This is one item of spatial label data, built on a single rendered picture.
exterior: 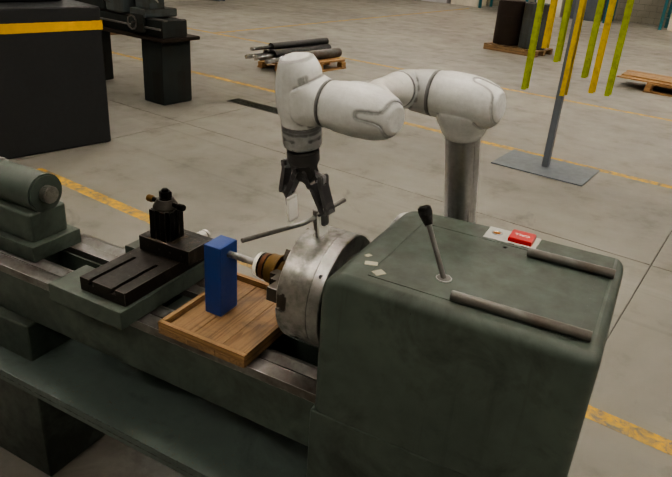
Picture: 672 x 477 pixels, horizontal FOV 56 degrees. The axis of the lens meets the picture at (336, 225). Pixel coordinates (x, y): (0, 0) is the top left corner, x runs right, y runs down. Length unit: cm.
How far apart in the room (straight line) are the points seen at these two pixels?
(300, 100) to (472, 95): 58
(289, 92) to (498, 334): 65
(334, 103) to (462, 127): 58
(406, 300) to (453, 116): 63
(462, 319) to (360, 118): 45
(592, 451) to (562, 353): 181
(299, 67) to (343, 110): 13
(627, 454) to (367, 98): 225
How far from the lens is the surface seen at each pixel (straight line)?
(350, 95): 127
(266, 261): 173
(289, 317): 159
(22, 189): 232
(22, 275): 231
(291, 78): 133
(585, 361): 128
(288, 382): 169
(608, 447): 312
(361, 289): 136
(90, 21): 622
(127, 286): 193
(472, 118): 175
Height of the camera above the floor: 193
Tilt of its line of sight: 24 degrees down
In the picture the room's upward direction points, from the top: 4 degrees clockwise
